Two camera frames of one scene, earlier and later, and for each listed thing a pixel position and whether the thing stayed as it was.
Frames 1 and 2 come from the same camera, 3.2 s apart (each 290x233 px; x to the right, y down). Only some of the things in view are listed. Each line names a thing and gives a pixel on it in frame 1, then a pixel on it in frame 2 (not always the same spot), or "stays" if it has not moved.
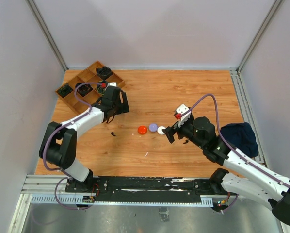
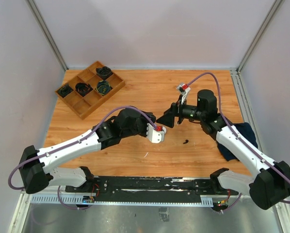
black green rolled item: x=65 y=91 stays
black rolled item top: x=103 y=73 stays
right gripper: x=170 y=131 to x=175 y=110
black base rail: x=145 y=189 stays
